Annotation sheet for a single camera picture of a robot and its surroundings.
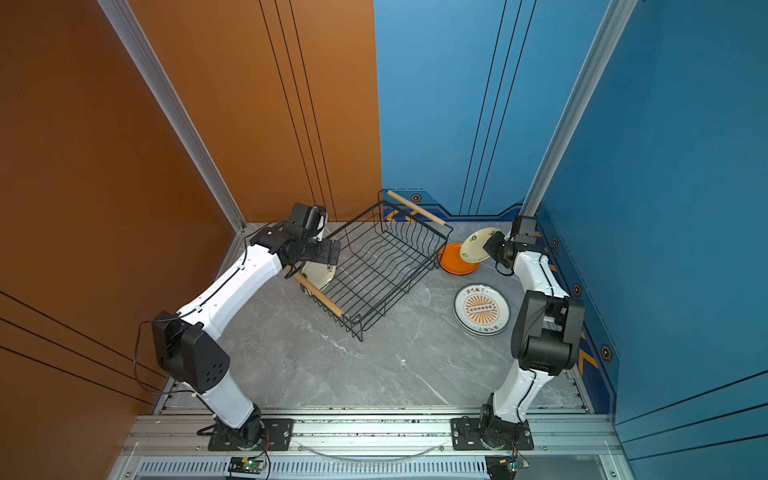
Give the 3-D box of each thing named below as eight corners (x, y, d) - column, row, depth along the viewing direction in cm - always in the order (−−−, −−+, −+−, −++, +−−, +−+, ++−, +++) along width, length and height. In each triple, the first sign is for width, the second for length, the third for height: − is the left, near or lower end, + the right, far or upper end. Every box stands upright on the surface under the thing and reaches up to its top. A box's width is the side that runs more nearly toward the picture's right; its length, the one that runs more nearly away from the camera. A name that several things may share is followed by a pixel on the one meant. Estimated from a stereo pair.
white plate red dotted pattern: (456, 335, 92) (458, 330, 89) (450, 288, 102) (451, 283, 100) (513, 335, 92) (516, 330, 89) (500, 288, 102) (503, 283, 100)
